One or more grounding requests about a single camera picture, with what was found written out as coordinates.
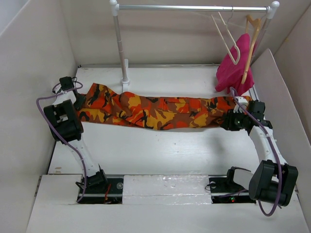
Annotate orange camouflage trousers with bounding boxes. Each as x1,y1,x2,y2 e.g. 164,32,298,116
77,83,236,131

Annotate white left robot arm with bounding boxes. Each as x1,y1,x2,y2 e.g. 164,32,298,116
42,77,108,193

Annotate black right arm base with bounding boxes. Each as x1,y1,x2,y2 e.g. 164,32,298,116
205,166,256,204

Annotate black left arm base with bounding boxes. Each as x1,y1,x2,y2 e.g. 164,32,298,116
76,176,124,204

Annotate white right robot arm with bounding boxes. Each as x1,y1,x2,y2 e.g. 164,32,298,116
221,97,298,206

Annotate white plastic hanger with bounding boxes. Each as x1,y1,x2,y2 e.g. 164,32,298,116
210,6,241,66

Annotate wooden hanger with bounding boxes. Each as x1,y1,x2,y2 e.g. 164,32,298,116
241,15,261,84

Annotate pink garment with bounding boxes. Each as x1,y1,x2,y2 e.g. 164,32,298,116
215,33,254,96

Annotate white metal clothes rack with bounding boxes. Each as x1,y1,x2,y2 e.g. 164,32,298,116
109,0,280,92

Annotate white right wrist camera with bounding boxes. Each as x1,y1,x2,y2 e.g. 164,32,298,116
233,96,249,113

